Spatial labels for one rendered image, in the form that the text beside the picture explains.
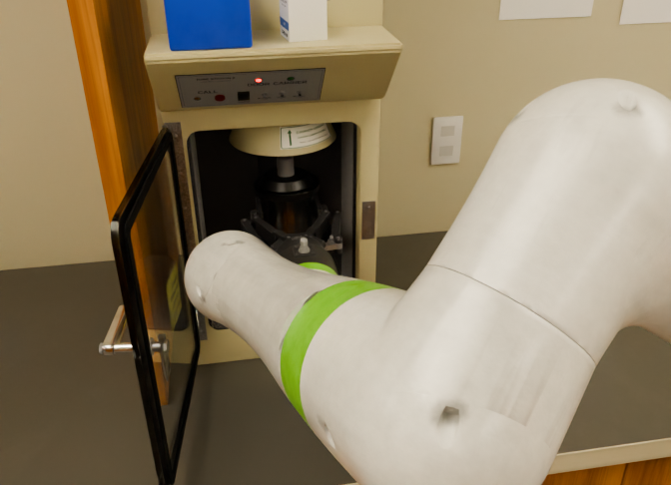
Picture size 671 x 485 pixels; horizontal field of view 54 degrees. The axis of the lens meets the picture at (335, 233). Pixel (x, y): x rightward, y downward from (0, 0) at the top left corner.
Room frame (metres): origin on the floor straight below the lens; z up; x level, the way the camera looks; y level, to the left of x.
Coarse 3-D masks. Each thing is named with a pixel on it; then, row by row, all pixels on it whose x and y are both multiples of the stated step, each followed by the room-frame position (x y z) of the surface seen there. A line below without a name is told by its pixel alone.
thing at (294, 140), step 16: (256, 128) 0.97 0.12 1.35; (272, 128) 0.96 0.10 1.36; (288, 128) 0.96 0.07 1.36; (304, 128) 0.97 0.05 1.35; (320, 128) 0.99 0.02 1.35; (240, 144) 0.98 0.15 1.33; (256, 144) 0.96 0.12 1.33; (272, 144) 0.95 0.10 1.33; (288, 144) 0.95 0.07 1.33; (304, 144) 0.96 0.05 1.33; (320, 144) 0.98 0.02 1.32
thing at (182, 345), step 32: (128, 192) 0.66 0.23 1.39; (160, 192) 0.78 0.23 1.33; (160, 224) 0.76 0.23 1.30; (160, 256) 0.73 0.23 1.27; (160, 288) 0.71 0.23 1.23; (128, 320) 0.59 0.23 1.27; (160, 320) 0.68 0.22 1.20; (192, 320) 0.86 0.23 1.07; (160, 352) 0.66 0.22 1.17; (192, 352) 0.83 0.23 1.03; (160, 384) 0.64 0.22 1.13; (160, 480) 0.59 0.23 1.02
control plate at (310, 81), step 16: (176, 80) 0.83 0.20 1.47; (192, 80) 0.83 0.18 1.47; (208, 80) 0.84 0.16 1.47; (224, 80) 0.84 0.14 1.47; (240, 80) 0.84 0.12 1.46; (272, 80) 0.85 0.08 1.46; (304, 80) 0.86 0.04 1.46; (320, 80) 0.87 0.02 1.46; (192, 96) 0.86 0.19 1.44; (208, 96) 0.86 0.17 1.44; (256, 96) 0.88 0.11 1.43; (272, 96) 0.89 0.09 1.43; (288, 96) 0.89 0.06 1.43; (304, 96) 0.90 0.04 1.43; (320, 96) 0.90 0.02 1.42
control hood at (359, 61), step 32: (256, 32) 0.91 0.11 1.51; (352, 32) 0.91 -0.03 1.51; (384, 32) 0.91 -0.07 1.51; (160, 64) 0.80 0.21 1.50; (192, 64) 0.81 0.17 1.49; (224, 64) 0.82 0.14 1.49; (256, 64) 0.82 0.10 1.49; (288, 64) 0.83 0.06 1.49; (320, 64) 0.84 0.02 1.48; (352, 64) 0.85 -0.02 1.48; (384, 64) 0.86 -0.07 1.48; (160, 96) 0.85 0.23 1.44; (352, 96) 0.92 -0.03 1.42
